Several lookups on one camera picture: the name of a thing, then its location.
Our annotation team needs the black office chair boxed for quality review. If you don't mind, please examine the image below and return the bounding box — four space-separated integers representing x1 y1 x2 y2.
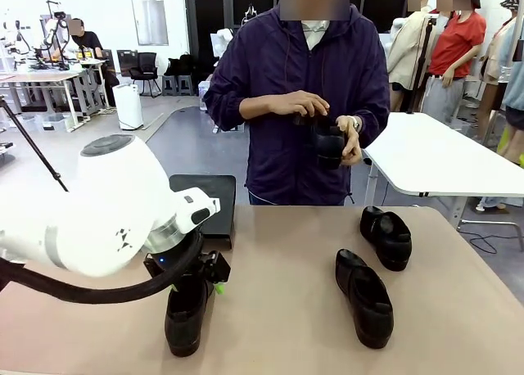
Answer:
129 52 162 98

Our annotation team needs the black bag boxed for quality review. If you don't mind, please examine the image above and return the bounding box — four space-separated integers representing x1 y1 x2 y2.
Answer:
165 53 198 78

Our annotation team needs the white table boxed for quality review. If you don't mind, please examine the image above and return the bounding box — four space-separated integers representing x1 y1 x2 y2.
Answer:
363 111 524 246

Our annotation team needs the grey wall panel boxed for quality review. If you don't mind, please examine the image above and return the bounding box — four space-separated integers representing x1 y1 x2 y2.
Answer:
131 0 169 47

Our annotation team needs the person's right forearm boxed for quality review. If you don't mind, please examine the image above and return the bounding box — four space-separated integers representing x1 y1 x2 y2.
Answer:
238 93 280 120

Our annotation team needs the grey framed workbench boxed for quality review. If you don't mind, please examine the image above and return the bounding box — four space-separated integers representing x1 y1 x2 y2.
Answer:
0 57 109 131

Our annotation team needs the mannequin in cream top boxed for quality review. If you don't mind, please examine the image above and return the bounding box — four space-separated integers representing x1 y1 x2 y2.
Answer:
477 10 517 147

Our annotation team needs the black leather shoe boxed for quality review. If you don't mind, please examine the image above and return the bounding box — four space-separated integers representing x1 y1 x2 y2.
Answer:
359 206 413 273
335 248 395 350
309 115 350 172
164 275 216 358

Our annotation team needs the white air purifier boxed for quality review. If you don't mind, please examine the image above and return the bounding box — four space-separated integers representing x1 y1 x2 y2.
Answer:
112 84 145 131

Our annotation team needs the clear storage box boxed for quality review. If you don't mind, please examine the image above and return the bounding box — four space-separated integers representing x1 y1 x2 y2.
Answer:
34 112 67 133

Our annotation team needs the lit computer case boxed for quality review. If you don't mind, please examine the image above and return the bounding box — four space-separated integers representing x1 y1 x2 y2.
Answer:
198 81 215 111

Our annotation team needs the person's right hand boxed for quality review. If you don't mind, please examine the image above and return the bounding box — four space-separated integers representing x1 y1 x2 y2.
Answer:
271 89 331 118

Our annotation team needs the black tripod leg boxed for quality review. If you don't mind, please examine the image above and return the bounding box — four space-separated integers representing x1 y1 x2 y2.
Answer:
0 96 70 193

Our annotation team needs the seated person in black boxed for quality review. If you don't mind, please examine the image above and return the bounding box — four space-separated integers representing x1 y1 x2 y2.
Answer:
66 17 120 106

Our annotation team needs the black metal shoe stand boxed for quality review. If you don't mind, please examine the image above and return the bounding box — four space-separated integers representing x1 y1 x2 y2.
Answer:
168 174 238 251

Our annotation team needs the black floor cable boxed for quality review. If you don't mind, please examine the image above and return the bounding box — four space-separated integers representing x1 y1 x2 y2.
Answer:
468 233 499 256

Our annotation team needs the background robot with black cables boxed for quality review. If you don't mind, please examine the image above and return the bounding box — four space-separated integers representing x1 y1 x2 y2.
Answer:
38 0 74 71
0 19 32 71

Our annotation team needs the person's left hand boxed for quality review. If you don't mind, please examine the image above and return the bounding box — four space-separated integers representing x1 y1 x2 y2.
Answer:
335 116 364 167

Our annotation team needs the mannequin in beige coat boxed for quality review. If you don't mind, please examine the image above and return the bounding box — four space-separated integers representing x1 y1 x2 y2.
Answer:
386 0 436 114

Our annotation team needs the person in purple jacket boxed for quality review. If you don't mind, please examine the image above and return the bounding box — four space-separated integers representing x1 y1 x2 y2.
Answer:
203 2 391 206

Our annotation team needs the figure in red shirt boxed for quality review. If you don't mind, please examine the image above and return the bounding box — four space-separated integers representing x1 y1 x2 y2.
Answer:
423 0 488 126

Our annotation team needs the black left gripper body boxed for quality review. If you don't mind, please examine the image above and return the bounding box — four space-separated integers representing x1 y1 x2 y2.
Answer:
142 249 215 284

